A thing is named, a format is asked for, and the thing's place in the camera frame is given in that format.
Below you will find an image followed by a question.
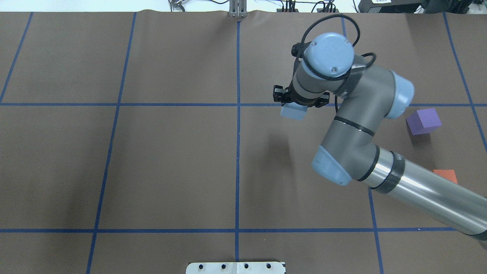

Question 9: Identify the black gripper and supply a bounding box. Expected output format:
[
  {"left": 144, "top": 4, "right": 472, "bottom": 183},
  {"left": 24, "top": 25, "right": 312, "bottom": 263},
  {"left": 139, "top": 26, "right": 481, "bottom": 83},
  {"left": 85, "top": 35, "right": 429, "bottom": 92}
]
[{"left": 273, "top": 85, "right": 330, "bottom": 108}]

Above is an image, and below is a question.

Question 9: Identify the light blue foam block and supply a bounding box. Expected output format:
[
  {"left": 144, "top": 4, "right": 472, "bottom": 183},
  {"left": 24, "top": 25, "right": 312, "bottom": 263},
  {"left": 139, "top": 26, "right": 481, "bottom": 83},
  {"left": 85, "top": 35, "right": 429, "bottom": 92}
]
[{"left": 280, "top": 102, "right": 308, "bottom": 120}]

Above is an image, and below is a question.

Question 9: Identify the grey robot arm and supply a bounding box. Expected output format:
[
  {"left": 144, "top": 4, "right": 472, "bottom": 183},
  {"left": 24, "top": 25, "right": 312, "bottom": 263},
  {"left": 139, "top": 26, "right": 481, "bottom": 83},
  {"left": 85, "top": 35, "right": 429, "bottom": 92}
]
[{"left": 273, "top": 33, "right": 487, "bottom": 241}]

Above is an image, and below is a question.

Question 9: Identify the purple foam block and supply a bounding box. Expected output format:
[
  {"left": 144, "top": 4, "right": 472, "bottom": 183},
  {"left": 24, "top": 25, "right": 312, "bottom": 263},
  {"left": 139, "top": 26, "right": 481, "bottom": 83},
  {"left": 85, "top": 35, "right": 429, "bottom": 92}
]
[{"left": 406, "top": 108, "right": 443, "bottom": 135}]

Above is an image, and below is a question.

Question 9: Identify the orange foam block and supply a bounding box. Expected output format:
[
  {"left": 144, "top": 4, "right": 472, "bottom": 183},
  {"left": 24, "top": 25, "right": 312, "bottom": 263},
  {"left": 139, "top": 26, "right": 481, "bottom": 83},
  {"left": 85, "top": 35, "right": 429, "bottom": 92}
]
[{"left": 432, "top": 169, "right": 458, "bottom": 184}]

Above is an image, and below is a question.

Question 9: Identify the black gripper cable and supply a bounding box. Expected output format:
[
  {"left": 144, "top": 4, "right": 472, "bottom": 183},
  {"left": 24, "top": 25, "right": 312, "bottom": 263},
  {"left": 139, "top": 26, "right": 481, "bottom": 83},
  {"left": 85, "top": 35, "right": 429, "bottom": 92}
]
[{"left": 291, "top": 14, "right": 377, "bottom": 113}]

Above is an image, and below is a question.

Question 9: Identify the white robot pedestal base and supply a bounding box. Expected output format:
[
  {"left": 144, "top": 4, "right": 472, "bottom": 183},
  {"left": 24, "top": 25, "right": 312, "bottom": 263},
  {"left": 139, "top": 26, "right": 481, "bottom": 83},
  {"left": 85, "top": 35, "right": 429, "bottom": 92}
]
[{"left": 185, "top": 261, "right": 286, "bottom": 274}]

